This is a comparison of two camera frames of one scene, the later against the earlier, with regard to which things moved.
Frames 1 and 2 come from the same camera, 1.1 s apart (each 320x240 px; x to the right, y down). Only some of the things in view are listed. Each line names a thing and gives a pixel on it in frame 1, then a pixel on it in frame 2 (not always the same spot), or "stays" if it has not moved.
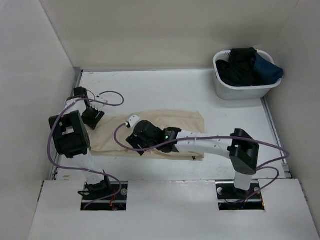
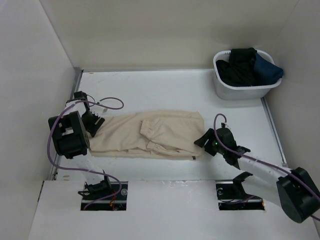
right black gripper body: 135,139 to 212,146
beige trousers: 101,139 stays
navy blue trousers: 266,73 stays
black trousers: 239,70 stays
